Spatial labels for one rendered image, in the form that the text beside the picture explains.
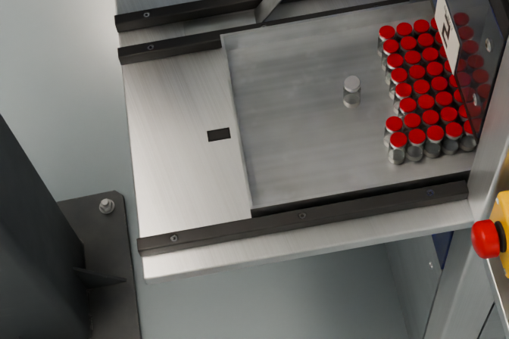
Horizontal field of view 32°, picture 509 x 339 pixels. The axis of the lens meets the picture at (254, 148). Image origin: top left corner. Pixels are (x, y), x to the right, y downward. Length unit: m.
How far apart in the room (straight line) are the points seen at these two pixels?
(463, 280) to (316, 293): 0.79
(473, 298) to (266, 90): 0.42
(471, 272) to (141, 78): 0.51
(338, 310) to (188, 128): 0.90
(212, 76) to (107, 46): 1.19
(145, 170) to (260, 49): 0.23
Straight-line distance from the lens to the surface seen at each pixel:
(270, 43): 1.23
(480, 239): 0.95
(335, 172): 1.12
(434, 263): 1.42
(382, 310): 1.99
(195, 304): 2.01
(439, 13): 1.09
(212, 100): 1.19
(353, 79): 1.14
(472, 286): 1.28
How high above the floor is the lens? 1.88
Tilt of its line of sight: 61 degrees down
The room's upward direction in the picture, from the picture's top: 9 degrees counter-clockwise
